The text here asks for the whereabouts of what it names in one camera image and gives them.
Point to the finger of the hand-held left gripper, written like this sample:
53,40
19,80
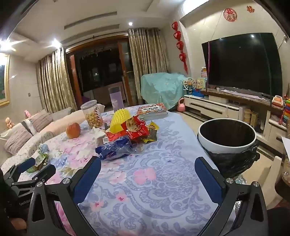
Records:
27,163
45,173

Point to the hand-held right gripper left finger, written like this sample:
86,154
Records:
88,179

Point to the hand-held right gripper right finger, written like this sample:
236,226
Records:
209,181

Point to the green snack wrapper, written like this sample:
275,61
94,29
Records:
38,162

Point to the dark blue snack wrapper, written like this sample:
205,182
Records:
113,149

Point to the white foam block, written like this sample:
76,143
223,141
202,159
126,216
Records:
99,137

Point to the small red and white wrapper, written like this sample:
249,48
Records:
112,137

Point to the white bin with black bag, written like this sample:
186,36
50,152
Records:
226,136

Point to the yellow spiky plastic piece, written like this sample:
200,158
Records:
119,120

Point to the red snack wrapper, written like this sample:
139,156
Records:
134,129

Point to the yellow and black wrapper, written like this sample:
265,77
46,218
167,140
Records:
152,133

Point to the crumpled pale blue wrapper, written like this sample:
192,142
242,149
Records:
43,149

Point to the pink striped pillow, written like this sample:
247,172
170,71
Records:
40,120
18,140

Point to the red apple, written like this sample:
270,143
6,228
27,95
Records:
73,130

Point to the light fabric sofa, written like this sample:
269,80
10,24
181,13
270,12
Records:
63,118

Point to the floral tablecloth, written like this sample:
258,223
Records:
147,181

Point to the clear jar of snack balls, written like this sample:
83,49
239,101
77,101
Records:
92,115

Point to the white television stand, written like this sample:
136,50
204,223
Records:
215,106

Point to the gold patterned curtain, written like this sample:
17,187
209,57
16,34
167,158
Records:
147,65
54,84

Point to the gold framed painting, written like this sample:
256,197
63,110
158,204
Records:
3,79

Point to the blue toy train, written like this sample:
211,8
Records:
199,93

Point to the stack of red cover books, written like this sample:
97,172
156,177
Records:
152,109

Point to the colourful toy box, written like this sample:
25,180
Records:
201,83

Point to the toy ferris wheel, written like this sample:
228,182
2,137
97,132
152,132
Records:
189,84

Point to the teal cloth cover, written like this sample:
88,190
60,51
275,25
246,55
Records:
160,88

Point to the wooden glass sliding door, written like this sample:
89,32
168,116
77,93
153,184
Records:
99,65

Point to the black flat television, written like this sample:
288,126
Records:
240,63

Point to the ceiling air vent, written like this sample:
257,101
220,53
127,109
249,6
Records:
91,23

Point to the round red paper cutting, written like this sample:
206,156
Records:
229,14

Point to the small red paper cutting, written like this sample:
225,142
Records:
250,9

